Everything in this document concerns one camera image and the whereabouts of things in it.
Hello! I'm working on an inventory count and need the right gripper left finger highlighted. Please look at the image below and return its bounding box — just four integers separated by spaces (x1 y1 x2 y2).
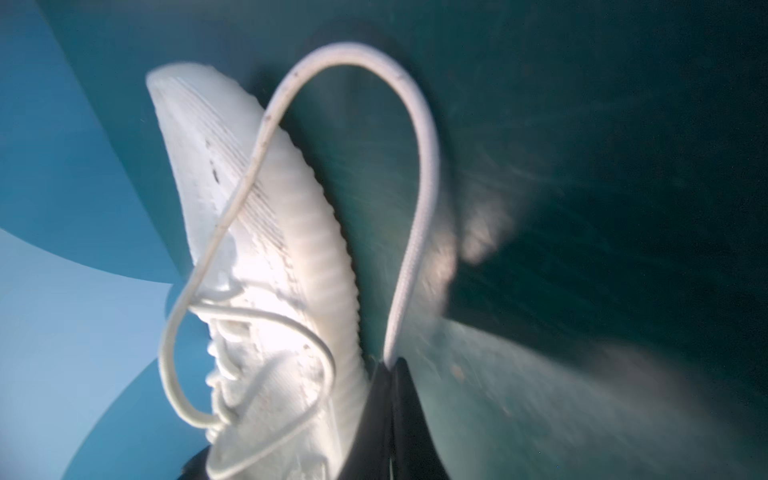
337 363 393 480

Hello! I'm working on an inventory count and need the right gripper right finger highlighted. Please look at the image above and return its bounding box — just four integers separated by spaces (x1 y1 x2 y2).
392 358 449 480

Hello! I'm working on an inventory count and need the white sneaker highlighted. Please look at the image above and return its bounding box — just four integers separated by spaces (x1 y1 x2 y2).
146 63 368 479

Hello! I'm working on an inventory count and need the white shoelace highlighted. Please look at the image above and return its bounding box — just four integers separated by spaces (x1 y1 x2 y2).
158 42 440 479

